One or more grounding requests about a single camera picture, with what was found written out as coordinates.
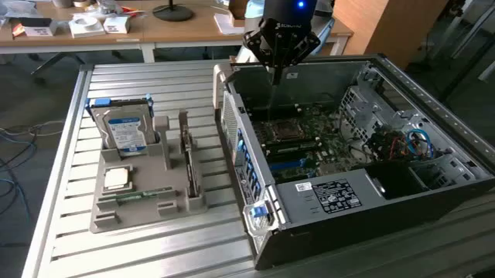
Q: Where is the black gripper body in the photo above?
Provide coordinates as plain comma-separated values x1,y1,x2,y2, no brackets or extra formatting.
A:
258,0,318,37

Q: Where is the Nvidia graphics card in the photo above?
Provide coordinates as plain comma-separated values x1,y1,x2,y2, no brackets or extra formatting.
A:
177,108,204,200

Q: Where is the white paper stack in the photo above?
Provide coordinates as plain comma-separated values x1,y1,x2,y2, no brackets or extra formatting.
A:
213,13,245,36

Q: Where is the brown cardboard box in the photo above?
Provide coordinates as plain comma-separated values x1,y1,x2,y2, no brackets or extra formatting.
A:
226,0,248,21

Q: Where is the wooden cabinet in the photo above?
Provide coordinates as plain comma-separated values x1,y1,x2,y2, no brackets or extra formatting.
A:
332,0,452,70

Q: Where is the wooden desk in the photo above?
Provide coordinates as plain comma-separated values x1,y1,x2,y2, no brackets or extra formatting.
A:
0,0,354,63

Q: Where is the black lamp base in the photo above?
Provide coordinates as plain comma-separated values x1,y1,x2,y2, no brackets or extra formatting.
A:
152,0,194,23

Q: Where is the perforated metal disk bay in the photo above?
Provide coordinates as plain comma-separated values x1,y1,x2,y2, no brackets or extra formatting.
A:
338,85,391,131

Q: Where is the CPU socket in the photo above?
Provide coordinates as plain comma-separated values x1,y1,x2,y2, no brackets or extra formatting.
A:
265,120,306,140

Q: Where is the installed black RAM stick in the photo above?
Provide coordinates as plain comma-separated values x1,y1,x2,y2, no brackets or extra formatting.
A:
265,144,322,155

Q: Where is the red yellow packet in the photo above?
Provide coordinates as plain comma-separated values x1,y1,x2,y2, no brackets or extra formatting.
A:
118,5,148,17

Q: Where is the green motherboard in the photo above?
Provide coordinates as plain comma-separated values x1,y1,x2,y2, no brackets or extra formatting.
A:
250,111,372,185

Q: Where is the small white labelled box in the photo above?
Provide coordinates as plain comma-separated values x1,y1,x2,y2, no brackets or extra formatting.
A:
102,16,132,35

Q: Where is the long expansion slot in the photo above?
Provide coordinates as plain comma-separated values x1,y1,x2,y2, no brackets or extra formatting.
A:
269,158,308,172

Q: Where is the white box with tape roll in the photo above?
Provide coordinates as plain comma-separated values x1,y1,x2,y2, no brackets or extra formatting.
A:
68,16,106,39

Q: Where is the hard disk in blue carrier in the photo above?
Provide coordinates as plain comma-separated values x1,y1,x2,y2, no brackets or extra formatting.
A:
84,94,156,154

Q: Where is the grey parts rack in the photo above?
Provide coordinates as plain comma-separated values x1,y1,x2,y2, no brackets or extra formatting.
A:
89,115,210,234

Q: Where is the grey power supply unit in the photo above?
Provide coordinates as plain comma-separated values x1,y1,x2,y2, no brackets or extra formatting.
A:
272,169,381,225

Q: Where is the blue case latch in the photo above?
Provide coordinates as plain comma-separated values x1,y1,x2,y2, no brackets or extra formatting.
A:
249,204,270,218

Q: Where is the black and white box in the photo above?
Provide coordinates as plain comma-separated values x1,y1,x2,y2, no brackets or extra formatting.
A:
17,17,58,38

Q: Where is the silver CPU chip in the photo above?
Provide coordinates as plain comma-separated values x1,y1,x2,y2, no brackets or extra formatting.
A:
104,168,129,191

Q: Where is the green RAM stick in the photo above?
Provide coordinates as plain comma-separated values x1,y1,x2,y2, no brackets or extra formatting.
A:
98,186,173,203

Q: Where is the black open PC case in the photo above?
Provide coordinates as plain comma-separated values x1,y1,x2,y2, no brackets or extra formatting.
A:
210,53,495,272

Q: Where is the clear plastic bag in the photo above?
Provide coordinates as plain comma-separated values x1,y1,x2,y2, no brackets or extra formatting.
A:
0,0,40,18

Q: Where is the black red wire bundle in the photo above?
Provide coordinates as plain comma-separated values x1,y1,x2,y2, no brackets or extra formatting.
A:
367,130,411,162

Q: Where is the blue disk wire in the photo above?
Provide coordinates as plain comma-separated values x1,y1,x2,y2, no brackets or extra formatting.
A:
407,129,437,159

